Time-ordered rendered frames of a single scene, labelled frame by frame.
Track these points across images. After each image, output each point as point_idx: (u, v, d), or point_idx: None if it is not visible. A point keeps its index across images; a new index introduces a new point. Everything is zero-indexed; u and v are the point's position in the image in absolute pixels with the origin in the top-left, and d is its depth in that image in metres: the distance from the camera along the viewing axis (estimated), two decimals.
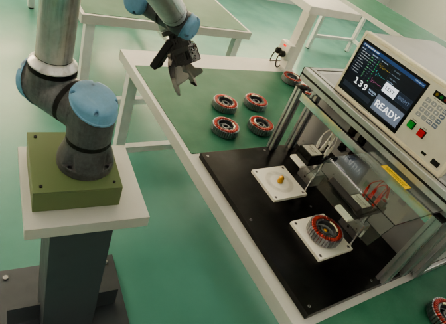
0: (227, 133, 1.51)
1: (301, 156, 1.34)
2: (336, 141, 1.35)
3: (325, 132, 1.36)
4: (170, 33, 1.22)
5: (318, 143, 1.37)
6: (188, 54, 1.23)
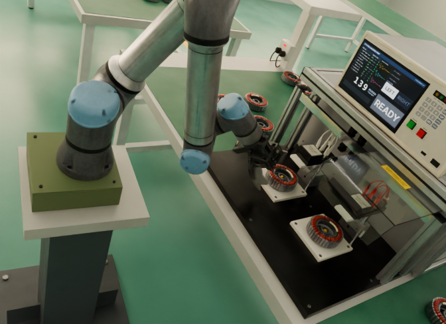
0: (293, 186, 1.33)
1: (301, 156, 1.34)
2: (336, 141, 1.35)
3: (325, 132, 1.36)
4: (249, 148, 1.14)
5: (318, 143, 1.37)
6: (268, 163, 1.18)
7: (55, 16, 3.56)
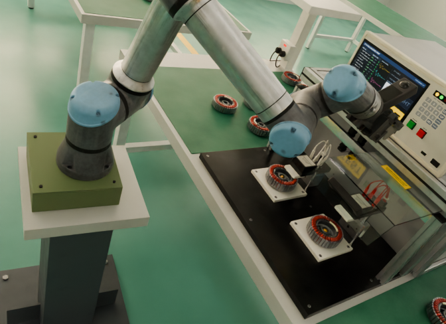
0: (293, 186, 1.33)
1: (295, 166, 1.37)
2: (329, 151, 1.37)
3: (318, 143, 1.38)
4: None
5: (312, 153, 1.40)
6: None
7: (55, 16, 3.56)
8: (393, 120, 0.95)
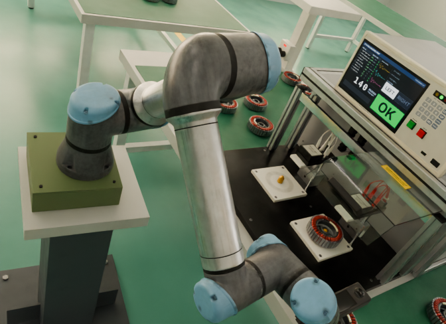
0: None
1: (301, 156, 1.34)
2: (336, 141, 1.35)
3: (325, 132, 1.36)
4: None
5: (318, 143, 1.37)
6: None
7: (55, 16, 3.56)
8: None
